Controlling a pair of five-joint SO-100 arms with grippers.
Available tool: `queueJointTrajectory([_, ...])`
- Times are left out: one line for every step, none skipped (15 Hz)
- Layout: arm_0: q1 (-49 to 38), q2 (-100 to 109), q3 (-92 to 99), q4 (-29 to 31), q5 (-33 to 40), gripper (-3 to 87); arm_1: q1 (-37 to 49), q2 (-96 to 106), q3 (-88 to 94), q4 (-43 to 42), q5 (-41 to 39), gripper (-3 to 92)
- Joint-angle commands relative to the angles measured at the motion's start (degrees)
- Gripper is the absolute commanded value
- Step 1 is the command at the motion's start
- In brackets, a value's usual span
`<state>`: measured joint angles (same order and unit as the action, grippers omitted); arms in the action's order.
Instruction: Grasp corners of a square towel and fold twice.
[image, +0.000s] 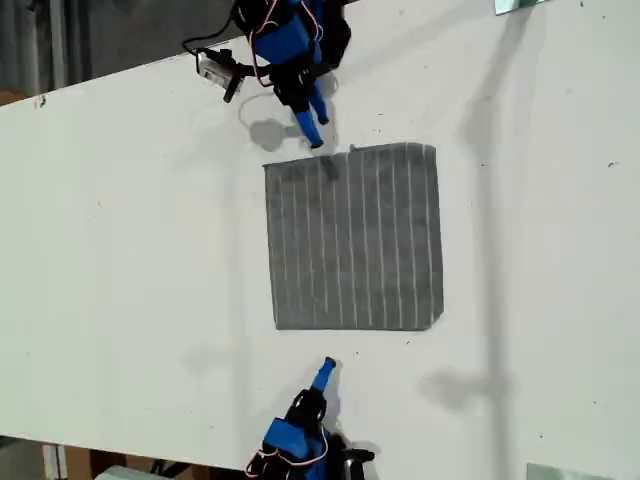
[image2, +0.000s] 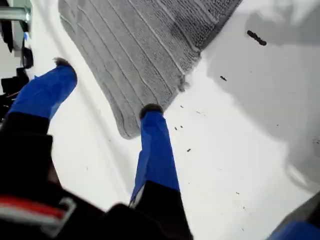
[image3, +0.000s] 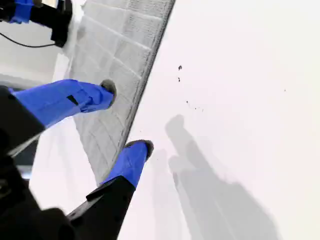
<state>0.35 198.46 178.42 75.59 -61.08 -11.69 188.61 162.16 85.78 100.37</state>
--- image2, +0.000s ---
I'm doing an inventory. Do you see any grey ribbed square towel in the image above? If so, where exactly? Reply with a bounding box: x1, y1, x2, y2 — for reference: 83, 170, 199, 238
57, 0, 245, 140

